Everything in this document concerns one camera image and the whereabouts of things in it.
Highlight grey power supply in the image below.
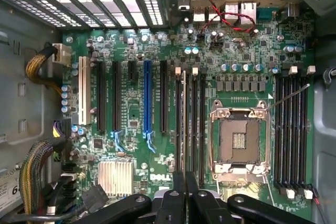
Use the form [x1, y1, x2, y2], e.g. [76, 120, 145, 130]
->
[0, 167, 26, 210]

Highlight green Dell motherboard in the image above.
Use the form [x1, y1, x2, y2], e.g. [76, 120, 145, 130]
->
[60, 23, 317, 224]

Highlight black data wire plug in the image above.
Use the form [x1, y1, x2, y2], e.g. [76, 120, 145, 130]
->
[46, 163, 80, 218]

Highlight white expansion slot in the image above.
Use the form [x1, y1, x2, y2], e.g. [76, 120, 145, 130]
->
[78, 55, 92, 127]

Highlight black plug purple yellow wires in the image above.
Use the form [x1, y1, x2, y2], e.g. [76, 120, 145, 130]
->
[51, 118, 72, 140]

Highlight thin black red wire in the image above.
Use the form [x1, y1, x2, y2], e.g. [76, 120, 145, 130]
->
[310, 184, 336, 221]

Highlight CPU socket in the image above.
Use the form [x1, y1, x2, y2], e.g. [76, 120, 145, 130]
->
[208, 99, 271, 184]

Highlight long black expansion slot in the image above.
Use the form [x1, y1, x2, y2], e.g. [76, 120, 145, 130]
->
[159, 59, 169, 134]
[96, 60, 108, 133]
[111, 60, 124, 154]

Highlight silver finned heat sink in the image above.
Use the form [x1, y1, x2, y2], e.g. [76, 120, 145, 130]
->
[97, 160, 135, 198]

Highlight short black expansion slot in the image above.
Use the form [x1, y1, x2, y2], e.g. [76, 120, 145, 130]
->
[128, 60, 139, 83]

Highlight metal socket cover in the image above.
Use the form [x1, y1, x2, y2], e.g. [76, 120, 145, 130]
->
[212, 162, 270, 184]

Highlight grey metal PC case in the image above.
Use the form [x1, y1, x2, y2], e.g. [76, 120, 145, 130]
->
[0, 0, 336, 224]

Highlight thick braided yellow black cable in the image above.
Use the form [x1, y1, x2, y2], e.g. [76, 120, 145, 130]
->
[17, 139, 57, 218]

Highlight thin metal locking lever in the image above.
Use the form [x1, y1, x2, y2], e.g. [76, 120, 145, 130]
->
[265, 83, 311, 112]

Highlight black angled plug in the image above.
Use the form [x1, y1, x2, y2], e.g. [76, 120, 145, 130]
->
[80, 184, 109, 215]

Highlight blue expansion slot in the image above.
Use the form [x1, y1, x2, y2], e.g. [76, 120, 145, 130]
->
[142, 59, 158, 154]

